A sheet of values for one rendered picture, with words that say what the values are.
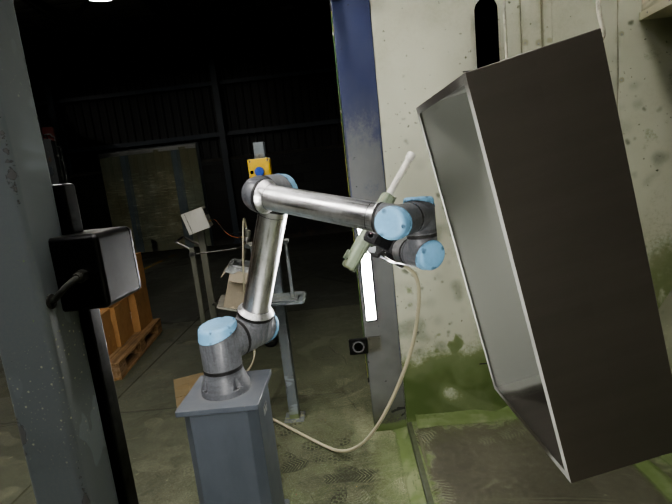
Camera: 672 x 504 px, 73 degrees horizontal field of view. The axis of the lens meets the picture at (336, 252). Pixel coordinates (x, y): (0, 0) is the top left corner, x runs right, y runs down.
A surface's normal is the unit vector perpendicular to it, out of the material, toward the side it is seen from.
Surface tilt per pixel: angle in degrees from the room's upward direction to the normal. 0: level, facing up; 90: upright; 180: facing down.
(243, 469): 90
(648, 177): 90
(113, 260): 90
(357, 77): 90
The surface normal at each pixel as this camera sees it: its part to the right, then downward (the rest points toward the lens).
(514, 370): 0.03, 0.17
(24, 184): 0.99, -0.11
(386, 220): -0.50, 0.22
